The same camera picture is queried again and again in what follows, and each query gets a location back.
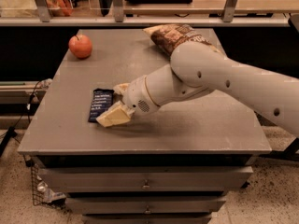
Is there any black cable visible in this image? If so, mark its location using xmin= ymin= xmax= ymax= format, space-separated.
xmin=0 ymin=79 xmax=45 ymax=157

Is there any brown chip bag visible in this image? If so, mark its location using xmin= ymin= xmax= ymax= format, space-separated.
xmin=144 ymin=24 xmax=221 ymax=56

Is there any blue rxbar blueberry bar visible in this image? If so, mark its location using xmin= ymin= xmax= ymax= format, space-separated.
xmin=88 ymin=89 xmax=114 ymax=122

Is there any grey drawer cabinet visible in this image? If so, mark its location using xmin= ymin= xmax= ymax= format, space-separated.
xmin=19 ymin=29 xmax=270 ymax=224

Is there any wire mesh basket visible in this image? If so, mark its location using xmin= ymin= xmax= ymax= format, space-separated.
xmin=31 ymin=164 xmax=66 ymax=208

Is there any orange snack bag on shelf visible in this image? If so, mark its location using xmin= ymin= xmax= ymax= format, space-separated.
xmin=46 ymin=0 xmax=72 ymax=17

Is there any metal shelf rail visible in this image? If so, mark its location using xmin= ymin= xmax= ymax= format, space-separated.
xmin=0 ymin=0 xmax=299 ymax=27

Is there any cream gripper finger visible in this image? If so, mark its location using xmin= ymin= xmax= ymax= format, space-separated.
xmin=113 ymin=83 xmax=129 ymax=96
xmin=96 ymin=101 xmax=135 ymax=127

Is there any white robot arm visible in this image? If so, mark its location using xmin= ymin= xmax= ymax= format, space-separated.
xmin=96 ymin=42 xmax=299 ymax=136

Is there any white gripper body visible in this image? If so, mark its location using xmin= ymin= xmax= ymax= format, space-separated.
xmin=122 ymin=76 xmax=159 ymax=115

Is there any red apple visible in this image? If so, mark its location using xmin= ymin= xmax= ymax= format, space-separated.
xmin=68 ymin=35 xmax=93 ymax=59

